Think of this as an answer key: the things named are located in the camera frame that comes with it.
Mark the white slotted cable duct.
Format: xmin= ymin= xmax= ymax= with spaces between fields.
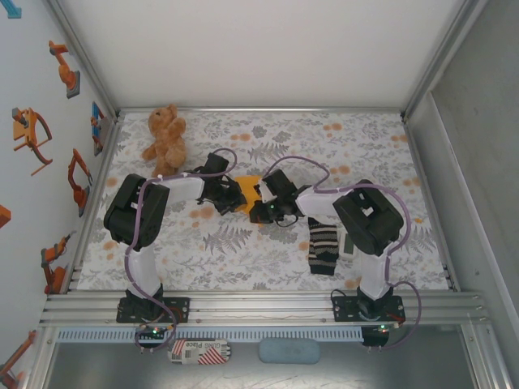
xmin=56 ymin=327 xmax=364 ymax=344

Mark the aluminium frame post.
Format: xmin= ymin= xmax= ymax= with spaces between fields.
xmin=400 ymin=0 xmax=487 ymax=119
xmin=46 ymin=0 xmax=122 ymax=119

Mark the black beige striped sock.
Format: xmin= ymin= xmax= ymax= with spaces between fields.
xmin=307 ymin=216 xmax=340 ymax=277

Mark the orange tool wall sticker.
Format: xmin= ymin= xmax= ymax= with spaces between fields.
xmin=0 ymin=330 xmax=37 ymax=389

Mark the blue arrow wall sticker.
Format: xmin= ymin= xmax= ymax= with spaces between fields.
xmin=0 ymin=0 xmax=24 ymax=19

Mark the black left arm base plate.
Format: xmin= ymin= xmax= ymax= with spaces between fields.
xmin=116 ymin=297 xmax=191 ymax=324

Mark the orange paper sheet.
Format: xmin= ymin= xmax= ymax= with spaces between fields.
xmin=234 ymin=174 xmax=265 ymax=226

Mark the floral patterned table mat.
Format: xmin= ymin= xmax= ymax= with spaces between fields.
xmin=76 ymin=111 xmax=452 ymax=292

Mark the red white striped pouch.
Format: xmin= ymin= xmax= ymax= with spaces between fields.
xmin=167 ymin=339 xmax=233 ymax=365

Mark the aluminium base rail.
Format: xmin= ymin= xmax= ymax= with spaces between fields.
xmin=38 ymin=289 xmax=491 ymax=327

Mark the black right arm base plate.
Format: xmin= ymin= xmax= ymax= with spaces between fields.
xmin=331 ymin=295 xmax=405 ymax=323

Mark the orange claw gripper wall sticker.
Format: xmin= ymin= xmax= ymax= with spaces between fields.
xmin=11 ymin=107 xmax=54 ymax=177

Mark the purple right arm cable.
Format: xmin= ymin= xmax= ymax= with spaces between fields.
xmin=267 ymin=156 xmax=423 ymax=352

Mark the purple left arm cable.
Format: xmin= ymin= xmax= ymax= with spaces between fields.
xmin=124 ymin=147 xmax=238 ymax=353

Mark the blue orange machine wall sticker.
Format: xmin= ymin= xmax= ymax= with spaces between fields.
xmin=89 ymin=100 xmax=117 ymax=157

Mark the brown teddy bear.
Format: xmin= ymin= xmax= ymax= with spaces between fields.
xmin=141 ymin=103 xmax=188 ymax=177

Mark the thin black cable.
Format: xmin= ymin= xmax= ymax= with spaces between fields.
xmin=329 ymin=288 xmax=358 ymax=303

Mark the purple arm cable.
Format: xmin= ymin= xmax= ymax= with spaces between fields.
xmin=124 ymin=147 xmax=238 ymax=353
xmin=267 ymin=156 xmax=423 ymax=352

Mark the blue grey oval sponge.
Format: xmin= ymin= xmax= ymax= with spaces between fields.
xmin=258 ymin=338 xmax=321 ymax=365

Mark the aluminium crossbar behind mat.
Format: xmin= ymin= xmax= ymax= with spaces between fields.
xmin=117 ymin=105 xmax=406 ymax=115

